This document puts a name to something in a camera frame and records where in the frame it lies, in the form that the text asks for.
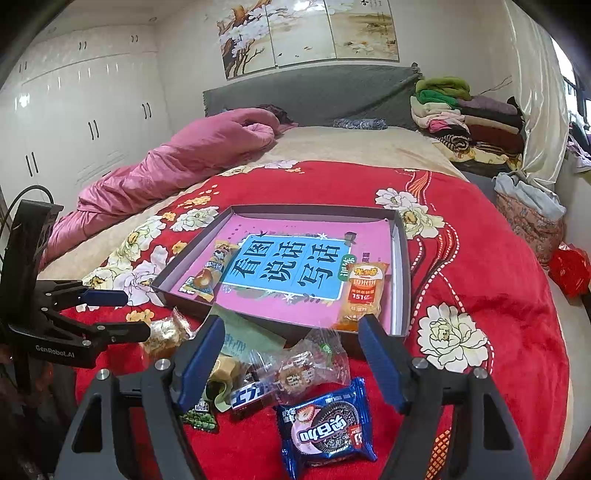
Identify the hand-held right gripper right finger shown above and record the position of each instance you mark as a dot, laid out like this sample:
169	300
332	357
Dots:
383	360

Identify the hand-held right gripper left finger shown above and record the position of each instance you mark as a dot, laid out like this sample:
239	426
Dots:
203	355

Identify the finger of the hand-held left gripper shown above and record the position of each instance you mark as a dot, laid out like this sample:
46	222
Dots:
108	297
131	332

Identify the clear golden cake packet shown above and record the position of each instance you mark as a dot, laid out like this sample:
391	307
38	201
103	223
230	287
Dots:
164	334

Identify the black green pea packet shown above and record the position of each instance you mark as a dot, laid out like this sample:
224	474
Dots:
203	415

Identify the orange bread packet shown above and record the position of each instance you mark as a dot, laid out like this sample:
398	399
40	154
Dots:
364	295

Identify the clear brown cookie packet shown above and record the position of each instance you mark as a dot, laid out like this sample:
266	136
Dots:
295	374

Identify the yellow snack packet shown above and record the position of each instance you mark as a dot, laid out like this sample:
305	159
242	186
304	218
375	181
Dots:
217	265

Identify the blue sandwich cookie packet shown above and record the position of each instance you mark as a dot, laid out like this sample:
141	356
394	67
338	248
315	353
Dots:
323	429

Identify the shallow grey cardboard box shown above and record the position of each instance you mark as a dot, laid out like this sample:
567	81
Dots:
400	267

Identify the yellow wrapped candy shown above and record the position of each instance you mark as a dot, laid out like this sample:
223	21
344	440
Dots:
228	369

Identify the pale green packet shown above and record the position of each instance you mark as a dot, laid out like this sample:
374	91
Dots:
249	339

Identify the dark chocolate bar packet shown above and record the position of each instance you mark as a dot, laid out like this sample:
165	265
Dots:
251	397

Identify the red floral blanket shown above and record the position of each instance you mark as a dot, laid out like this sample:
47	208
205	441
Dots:
485	286

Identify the pink and blue book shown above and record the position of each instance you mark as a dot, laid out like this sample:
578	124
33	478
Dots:
258	230

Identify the pink quilt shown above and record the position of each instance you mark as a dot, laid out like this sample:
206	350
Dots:
161	170

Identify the white wardrobe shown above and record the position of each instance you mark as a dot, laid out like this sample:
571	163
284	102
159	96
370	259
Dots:
92	92

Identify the floral fabric bag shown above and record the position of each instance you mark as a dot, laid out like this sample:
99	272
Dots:
526	230

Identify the red plastic bag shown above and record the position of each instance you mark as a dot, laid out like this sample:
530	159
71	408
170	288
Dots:
570	272

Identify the light blue cloth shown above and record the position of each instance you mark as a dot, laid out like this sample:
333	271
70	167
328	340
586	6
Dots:
526	194

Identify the blue patterned pillow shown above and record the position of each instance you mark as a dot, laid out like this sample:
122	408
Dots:
360	123

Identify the dark cloth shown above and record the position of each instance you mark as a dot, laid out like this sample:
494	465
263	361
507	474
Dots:
277	113

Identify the stack of folded clothes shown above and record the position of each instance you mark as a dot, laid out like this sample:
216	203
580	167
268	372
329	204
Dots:
466	124

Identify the grey headboard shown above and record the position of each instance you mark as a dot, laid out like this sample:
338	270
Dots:
323	97

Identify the hanging laundry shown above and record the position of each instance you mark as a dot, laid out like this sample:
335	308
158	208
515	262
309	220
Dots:
579	147

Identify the white curtain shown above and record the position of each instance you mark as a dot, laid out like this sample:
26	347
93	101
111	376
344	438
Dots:
540	115

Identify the barred window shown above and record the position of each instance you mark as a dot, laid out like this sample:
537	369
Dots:
564	64

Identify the floral wall painting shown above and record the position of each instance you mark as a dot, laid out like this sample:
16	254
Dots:
300	32

